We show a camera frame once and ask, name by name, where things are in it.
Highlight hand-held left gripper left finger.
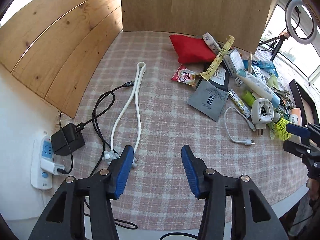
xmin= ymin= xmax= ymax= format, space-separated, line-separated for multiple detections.
xmin=29 ymin=145 xmax=135 ymax=240

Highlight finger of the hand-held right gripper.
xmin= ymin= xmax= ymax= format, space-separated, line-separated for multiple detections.
xmin=282 ymin=140 xmax=320 ymax=167
xmin=286 ymin=122 xmax=320 ymax=145

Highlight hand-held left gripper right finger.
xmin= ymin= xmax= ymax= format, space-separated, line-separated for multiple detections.
xmin=181 ymin=144 xmax=289 ymax=240

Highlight orange tissue pack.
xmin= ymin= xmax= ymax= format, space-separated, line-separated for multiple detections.
xmin=289 ymin=107 xmax=303 ymax=124

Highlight yellow plastic shuttlecock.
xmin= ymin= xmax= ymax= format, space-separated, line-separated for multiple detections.
xmin=270 ymin=112 xmax=293 ymax=141

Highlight metal clips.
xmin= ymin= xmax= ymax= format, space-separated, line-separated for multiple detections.
xmin=271 ymin=86 xmax=292 ymax=105

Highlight white plug-in device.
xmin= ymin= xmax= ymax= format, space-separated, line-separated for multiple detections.
xmin=251 ymin=98 xmax=274 ymax=137

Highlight black shallow tray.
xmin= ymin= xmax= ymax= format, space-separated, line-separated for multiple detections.
xmin=289 ymin=79 xmax=320 ymax=127

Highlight white USB cable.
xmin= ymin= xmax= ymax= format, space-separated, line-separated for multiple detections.
xmin=224 ymin=107 xmax=256 ymax=146

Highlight pale green cloth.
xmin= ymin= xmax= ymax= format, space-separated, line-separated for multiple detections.
xmin=266 ymin=74 xmax=279 ymax=87

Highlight white tube blue cap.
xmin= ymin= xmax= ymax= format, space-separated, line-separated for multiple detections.
xmin=236 ymin=69 xmax=281 ymax=108

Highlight lime green small case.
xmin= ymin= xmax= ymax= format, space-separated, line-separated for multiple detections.
xmin=240 ymin=90 xmax=257 ymax=105

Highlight patterned lighter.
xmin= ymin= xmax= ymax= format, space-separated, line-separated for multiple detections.
xmin=228 ymin=90 xmax=251 ymax=119

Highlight black charger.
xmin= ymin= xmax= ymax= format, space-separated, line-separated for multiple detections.
xmin=51 ymin=123 xmax=85 ymax=156

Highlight blue packet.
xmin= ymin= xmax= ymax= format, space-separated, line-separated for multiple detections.
xmin=251 ymin=60 xmax=275 ymax=70

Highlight white plug adapter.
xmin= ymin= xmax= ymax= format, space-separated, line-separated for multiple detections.
xmin=40 ymin=160 xmax=66 ymax=174

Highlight grey foil sachet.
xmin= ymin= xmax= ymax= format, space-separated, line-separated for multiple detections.
xmin=187 ymin=81 xmax=229 ymax=122

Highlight white power strip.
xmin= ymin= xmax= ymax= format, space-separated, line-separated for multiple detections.
xmin=30 ymin=130 xmax=54 ymax=190

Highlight black tripod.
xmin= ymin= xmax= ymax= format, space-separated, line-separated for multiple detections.
xmin=257 ymin=31 xmax=292 ymax=62

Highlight grey metal tin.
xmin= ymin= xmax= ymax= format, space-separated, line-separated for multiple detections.
xmin=222 ymin=49 xmax=243 ymax=78

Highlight black pouch white label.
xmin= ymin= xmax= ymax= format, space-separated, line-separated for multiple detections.
xmin=196 ymin=65 xmax=229 ymax=95

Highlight red white creamer sachet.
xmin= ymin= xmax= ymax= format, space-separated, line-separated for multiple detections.
xmin=171 ymin=64 xmax=198 ymax=86

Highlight yellow stick packet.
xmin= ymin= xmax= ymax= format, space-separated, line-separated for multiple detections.
xmin=199 ymin=35 xmax=235 ymax=80

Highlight patterned white tissue pack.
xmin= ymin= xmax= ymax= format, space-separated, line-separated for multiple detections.
xmin=202 ymin=32 xmax=222 ymax=53

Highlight red cloth pouch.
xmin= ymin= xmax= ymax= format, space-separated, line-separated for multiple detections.
xmin=169 ymin=34 xmax=217 ymax=64

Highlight slatted pine wood panel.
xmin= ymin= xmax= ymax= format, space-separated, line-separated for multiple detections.
xmin=0 ymin=0 xmax=123 ymax=119

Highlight plain wooden board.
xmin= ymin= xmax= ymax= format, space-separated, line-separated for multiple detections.
xmin=121 ymin=0 xmax=275 ymax=54

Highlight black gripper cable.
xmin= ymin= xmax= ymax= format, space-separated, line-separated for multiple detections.
xmin=114 ymin=219 xmax=138 ymax=230
xmin=160 ymin=232 xmax=200 ymax=240

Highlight black USB cable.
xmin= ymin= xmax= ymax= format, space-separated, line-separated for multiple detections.
xmin=59 ymin=81 xmax=135 ymax=178

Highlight white ring light on tripod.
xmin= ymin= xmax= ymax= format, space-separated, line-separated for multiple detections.
xmin=260 ymin=0 xmax=320 ymax=85

